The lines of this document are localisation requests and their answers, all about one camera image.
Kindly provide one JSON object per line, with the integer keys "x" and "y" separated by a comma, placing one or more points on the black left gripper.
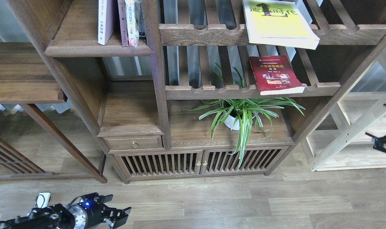
{"x": 89, "y": 213}

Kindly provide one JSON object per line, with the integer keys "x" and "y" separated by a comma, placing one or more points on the yellow cover book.
{"x": 272, "y": 22}

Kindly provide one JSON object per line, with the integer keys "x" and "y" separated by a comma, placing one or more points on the white pale purple book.
{"x": 107, "y": 14}

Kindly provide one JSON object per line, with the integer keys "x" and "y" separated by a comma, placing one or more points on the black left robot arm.
{"x": 52, "y": 217}

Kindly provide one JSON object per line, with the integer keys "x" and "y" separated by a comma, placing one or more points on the light wooden shelf rack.
{"x": 347, "y": 147}

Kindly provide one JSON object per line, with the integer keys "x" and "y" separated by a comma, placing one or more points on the red cover book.
{"x": 274, "y": 75}

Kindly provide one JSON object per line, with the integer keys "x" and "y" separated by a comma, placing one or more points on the dark wooden bookshelf cabinet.
{"x": 195, "y": 50}

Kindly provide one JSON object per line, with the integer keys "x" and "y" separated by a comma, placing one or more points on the white plant pot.
{"x": 230, "y": 122}

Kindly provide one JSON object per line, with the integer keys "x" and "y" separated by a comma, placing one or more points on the plastic wrapped white book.
{"x": 132, "y": 12}

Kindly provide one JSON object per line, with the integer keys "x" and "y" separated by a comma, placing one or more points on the dark spine book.
{"x": 141, "y": 23}

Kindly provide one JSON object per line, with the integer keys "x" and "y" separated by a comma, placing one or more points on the brown spine book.
{"x": 123, "y": 23}

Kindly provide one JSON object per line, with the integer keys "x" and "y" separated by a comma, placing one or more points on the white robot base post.
{"x": 42, "y": 199}

